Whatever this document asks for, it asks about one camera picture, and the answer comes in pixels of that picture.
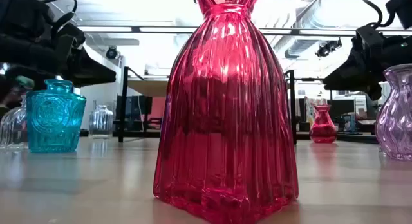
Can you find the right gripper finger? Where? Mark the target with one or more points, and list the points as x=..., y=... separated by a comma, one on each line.
x=357, y=77

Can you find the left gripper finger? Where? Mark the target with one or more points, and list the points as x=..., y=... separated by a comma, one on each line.
x=90, y=72

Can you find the clear round ribbed glass vase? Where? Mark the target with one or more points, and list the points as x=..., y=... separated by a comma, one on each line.
x=101, y=122

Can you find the purple wavy glass vase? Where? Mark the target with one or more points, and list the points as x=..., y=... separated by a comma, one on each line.
x=396, y=121

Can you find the blue squat embossed glass vase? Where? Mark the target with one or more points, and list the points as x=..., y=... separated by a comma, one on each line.
x=54, y=121

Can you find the small red glass vase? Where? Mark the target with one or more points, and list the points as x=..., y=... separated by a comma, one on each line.
x=322, y=129

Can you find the clear squat ribbed glass vase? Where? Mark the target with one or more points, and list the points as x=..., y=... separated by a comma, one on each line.
x=13, y=127

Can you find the large red ribbed glass vase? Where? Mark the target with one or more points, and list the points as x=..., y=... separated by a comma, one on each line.
x=225, y=121

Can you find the black computer monitor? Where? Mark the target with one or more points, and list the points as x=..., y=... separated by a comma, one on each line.
x=341, y=108

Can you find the black ceiling track spotlight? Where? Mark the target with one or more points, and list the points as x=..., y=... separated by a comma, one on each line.
x=323, y=50

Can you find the blue box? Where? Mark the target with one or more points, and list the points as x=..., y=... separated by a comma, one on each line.
x=349, y=122

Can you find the dark monitor screen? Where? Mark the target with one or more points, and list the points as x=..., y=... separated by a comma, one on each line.
x=133, y=108

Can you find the colourful patterned cloth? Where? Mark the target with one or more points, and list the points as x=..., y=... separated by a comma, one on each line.
x=308, y=113

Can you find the black ceiling camera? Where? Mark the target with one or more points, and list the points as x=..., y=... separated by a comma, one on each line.
x=111, y=53

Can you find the black table edge rail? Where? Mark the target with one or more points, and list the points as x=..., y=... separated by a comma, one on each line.
x=354, y=137

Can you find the silver ventilation duct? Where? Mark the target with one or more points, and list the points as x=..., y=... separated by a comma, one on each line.
x=299, y=47

